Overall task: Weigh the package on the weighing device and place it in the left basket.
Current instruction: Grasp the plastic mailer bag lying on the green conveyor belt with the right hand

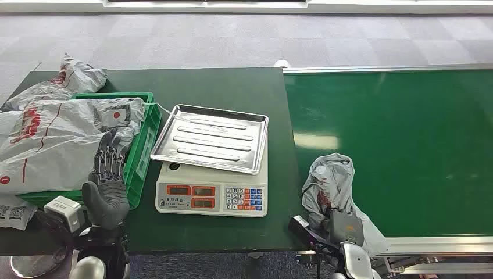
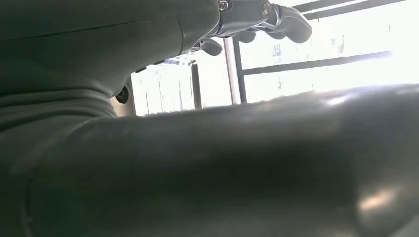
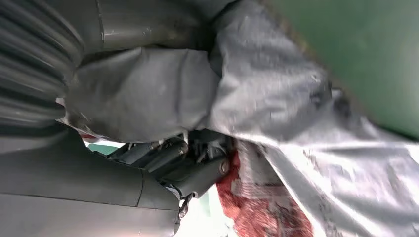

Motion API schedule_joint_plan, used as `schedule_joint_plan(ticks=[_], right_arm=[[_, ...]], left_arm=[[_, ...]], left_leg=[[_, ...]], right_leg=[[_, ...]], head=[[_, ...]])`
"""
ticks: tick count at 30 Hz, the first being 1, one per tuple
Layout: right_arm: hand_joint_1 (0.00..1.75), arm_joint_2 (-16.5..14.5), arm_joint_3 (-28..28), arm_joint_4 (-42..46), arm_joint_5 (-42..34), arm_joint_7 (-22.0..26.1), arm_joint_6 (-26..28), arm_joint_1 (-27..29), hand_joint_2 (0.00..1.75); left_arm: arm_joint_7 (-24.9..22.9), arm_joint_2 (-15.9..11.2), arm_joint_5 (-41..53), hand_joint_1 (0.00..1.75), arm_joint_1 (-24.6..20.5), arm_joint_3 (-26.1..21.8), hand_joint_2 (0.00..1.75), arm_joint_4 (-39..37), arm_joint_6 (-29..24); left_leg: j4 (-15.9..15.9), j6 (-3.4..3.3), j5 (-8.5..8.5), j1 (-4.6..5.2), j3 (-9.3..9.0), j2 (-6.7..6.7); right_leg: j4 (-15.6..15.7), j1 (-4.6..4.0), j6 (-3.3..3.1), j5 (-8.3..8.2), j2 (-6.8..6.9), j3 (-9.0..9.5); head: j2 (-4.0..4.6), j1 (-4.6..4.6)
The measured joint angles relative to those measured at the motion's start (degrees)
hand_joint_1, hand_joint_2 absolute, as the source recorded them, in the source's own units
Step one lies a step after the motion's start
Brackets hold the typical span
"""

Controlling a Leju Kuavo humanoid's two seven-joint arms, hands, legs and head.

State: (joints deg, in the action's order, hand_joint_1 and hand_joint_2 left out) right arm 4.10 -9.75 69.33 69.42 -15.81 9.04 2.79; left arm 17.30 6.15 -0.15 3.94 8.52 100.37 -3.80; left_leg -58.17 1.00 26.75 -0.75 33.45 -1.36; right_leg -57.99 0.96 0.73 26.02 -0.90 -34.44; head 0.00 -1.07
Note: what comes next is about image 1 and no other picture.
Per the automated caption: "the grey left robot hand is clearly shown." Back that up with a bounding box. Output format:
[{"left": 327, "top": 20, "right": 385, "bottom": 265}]
[{"left": 81, "top": 128, "right": 131, "bottom": 231}]

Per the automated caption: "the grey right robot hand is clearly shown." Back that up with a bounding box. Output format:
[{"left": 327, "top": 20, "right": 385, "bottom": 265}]
[{"left": 329, "top": 209, "right": 365, "bottom": 248}]

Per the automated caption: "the grey plastic mailer package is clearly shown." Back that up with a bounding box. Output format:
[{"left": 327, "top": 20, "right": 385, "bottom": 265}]
[{"left": 301, "top": 153, "right": 391, "bottom": 258}]

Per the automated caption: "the green plastic basket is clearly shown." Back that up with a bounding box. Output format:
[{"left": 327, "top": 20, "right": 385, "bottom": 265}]
[{"left": 17, "top": 91, "right": 163, "bottom": 210}]

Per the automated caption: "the large grey red-print mailer package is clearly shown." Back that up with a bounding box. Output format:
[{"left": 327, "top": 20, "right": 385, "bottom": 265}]
[{"left": 0, "top": 97, "right": 146, "bottom": 195}]

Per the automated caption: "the white electronic weighing scale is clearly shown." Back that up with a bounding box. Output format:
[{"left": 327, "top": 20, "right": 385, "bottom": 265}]
[{"left": 155, "top": 131, "right": 269, "bottom": 219}]

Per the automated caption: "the grey package with QR label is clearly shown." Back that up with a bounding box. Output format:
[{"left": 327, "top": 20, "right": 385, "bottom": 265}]
[{"left": 0, "top": 194, "right": 38, "bottom": 232}]

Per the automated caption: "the small grey red-print mailer package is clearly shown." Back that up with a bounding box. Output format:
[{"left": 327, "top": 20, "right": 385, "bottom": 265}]
[{"left": 3, "top": 53, "right": 109, "bottom": 112}]

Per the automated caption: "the green conveyor belt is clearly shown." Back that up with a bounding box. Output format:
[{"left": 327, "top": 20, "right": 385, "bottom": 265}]
[{"left": 283, "top": 63, "right": 493, "bottom": 275}]

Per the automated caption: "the stainless steel scale tray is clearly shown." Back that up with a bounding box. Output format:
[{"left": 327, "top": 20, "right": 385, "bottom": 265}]
[{"left": 150, "top": 103, "right": 269, "bottom": 176}]

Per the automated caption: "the dark green table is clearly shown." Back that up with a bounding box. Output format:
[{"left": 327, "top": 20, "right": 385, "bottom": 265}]
[{"left": 0, "top": 67, "right": 305, "bottom": 255}]

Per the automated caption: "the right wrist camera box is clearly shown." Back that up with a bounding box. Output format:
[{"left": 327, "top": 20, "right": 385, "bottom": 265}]
[{"left": 288, "top": 215, "right": 340, "bottom": 255}]

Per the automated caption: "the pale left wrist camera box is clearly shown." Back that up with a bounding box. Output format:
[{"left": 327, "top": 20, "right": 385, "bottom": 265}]
[{"left": 43, "top": 195, "right": 85, "bottom": 234}]

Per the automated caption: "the round metal base plate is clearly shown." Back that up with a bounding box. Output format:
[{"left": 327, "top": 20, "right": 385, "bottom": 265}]
[{"left": 9, "top": 246, "right": 70, "bottom": 279}]

